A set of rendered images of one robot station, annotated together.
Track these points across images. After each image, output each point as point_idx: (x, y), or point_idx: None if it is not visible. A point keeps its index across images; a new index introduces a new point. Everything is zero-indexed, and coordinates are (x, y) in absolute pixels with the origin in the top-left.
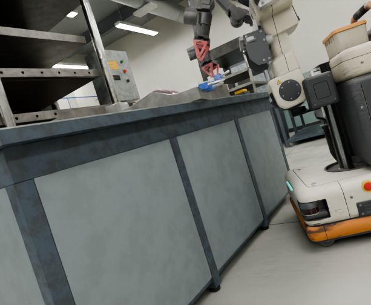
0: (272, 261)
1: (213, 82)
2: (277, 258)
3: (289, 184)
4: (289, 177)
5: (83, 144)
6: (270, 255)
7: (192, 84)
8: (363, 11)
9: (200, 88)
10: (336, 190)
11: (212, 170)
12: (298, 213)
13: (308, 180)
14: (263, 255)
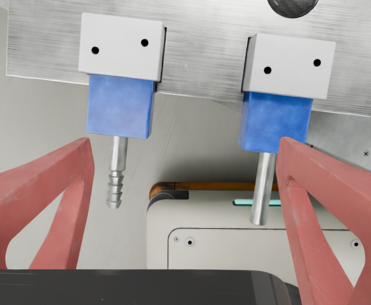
0: (160, 117)
1: (111, 172)
2: (168, 126)
3: (269, 203)
4: (317, 213)
5: None
6: (181, 116)
7: (82, 35)
8: None
9: (86, 85)
10: (147, 262)
11: None
12: (241, 187)
13: (222, 239)
14: (186, 106)
